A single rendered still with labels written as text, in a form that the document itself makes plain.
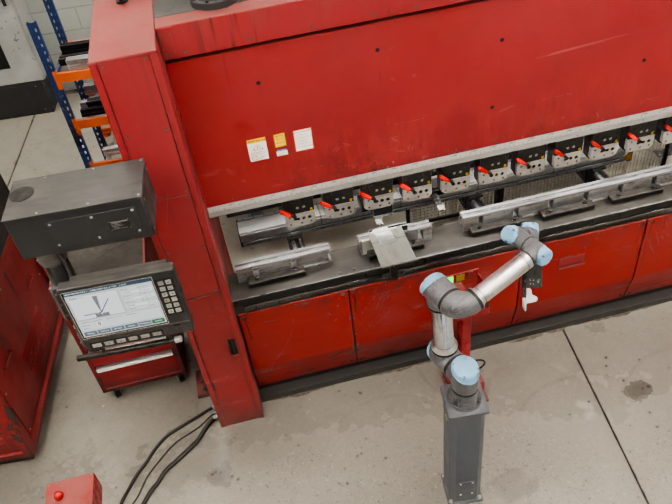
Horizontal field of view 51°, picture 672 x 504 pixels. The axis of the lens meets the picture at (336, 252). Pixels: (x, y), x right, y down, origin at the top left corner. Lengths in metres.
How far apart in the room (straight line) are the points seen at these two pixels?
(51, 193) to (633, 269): 3.20
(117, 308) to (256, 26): 1.25
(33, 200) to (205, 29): 0.92
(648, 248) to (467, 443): 1.70
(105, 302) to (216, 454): 1.51
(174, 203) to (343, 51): 0.96
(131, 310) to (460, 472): 1.73
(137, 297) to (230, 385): 1.21
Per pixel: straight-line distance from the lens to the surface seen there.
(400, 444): 4.03
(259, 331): 3.81
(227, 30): 2.93
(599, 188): 4.08
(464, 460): 3.51
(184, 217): 3.13
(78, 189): 2.74
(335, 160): 3.32
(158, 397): 4.50
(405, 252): 3.55
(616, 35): 3.58
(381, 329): 4.01
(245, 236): 3.85
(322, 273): 3.67
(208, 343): 3.68
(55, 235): 2.75
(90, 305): 2.94
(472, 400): 3.16
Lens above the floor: 3.40
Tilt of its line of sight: 42 degrees down
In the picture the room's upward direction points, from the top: 8 degrees counter-clockwise
